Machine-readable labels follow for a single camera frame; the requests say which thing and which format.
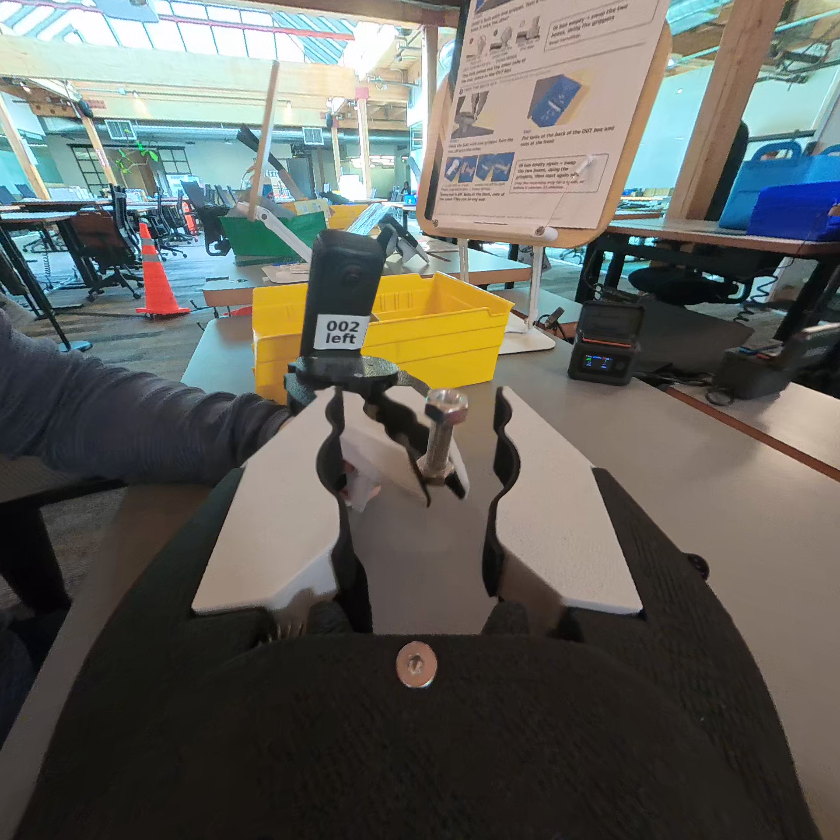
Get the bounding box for orange traffic cone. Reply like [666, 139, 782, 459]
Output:
[136, 222, 191, 317]

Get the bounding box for green plastic bin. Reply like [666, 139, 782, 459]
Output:
[218, 210, 329, 266]

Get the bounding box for blue tote bag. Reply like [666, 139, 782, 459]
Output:
[718, 141, 840, 231]

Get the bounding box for wooden pillar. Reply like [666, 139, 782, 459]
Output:
[666, 0, 788, 221]

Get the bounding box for wooden board on white stand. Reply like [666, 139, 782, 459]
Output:
[246, 59, 316, 263]

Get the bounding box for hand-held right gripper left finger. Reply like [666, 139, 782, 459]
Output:
[190, 386, 375, 635]

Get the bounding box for black box device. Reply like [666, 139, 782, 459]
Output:
[712, 323, 840, 401]

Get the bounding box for steel hex nut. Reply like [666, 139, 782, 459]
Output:
[425, 388, 469, 424]

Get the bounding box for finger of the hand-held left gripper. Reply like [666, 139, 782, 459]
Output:
[339, 419, 434, 506]
[373, 394, 471, 500]

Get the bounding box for black cable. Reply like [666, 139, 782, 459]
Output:
[633, 371, 736, 408]

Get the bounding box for grey tablet stand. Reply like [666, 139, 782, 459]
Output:
[348, 203, 434, 270]

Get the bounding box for blue plastic bin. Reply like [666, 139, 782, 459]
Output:
[747, 187, 840, 242]

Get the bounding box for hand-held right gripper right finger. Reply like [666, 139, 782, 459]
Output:
[483, 386, 645, 618]

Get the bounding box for steel hex bolt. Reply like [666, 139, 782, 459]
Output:
[416, 420, 459, 487]

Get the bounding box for instruction board on white stand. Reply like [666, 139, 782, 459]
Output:
[415, 0, 673, 355]

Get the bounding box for person's left forearm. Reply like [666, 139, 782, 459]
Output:
[0, 308, 293, 487]

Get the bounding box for wooden desk with black legs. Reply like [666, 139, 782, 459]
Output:
[576, 220, 840, 345]

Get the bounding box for yellow plastic bin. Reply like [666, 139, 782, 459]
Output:
[251, 271, 515, 403]

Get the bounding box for black device with small screen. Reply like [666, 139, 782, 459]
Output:
[567, 298, 645, 386]

